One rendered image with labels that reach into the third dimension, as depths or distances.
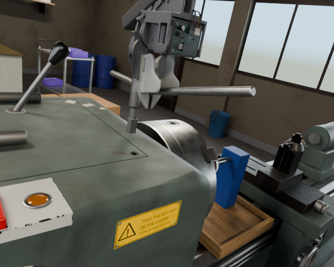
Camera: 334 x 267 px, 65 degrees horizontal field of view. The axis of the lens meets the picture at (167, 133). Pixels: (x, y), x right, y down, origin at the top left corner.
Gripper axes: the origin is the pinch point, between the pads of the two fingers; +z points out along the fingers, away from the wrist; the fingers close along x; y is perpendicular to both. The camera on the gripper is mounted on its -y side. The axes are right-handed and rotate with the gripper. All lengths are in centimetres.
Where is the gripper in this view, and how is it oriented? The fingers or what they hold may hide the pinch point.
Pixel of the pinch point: (147, 99)
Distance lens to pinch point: 46.0
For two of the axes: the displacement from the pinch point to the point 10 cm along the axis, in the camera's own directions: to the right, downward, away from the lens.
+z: -1.7, 9.3, 3.4
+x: 7.7, -0.9, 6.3
